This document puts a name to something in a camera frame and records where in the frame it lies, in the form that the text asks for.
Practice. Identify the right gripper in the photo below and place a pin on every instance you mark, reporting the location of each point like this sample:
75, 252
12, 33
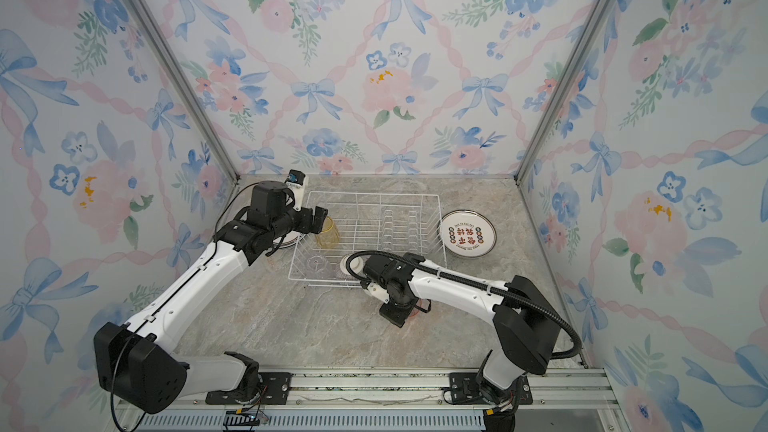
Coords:
392, 317

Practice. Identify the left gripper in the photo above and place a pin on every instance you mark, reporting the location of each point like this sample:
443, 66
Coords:
307, 225

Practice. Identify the white plate green red rim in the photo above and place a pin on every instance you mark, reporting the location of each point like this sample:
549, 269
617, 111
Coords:
288, 240

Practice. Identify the yellow glass cup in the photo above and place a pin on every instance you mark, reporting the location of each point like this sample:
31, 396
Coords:
329, 236

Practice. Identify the clear glass cup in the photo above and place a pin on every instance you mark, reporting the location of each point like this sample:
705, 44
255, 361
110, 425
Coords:
315, 266

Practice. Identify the white plate front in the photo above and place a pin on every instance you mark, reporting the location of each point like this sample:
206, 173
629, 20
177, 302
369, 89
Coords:
467, 233

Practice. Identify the pink glass cup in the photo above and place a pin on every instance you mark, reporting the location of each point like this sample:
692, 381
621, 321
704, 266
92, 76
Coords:
414, 312

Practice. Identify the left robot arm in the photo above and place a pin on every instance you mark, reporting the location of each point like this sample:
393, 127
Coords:
135, 360

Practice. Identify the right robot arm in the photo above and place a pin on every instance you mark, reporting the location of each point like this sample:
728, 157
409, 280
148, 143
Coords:
529, 332

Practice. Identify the striped ceramic bowl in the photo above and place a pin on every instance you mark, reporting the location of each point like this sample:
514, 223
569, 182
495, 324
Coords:
351, 266

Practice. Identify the white wire dish rack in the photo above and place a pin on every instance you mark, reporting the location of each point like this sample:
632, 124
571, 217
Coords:
395, 223

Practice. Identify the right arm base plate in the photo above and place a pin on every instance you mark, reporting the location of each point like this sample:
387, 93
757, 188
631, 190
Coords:
470, 388

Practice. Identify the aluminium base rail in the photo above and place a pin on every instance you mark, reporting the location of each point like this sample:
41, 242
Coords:
389, 399

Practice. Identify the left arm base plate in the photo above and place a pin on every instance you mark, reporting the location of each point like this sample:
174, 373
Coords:
265, 388

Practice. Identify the left aluminium corner post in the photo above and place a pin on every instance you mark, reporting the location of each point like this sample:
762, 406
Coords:
172, 68

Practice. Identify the aluminium corner post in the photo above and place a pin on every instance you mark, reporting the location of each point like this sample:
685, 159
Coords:
172, 68
582, 47

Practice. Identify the right aluminium corner post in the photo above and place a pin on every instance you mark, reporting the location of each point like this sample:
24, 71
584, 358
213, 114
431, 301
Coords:
582, 47

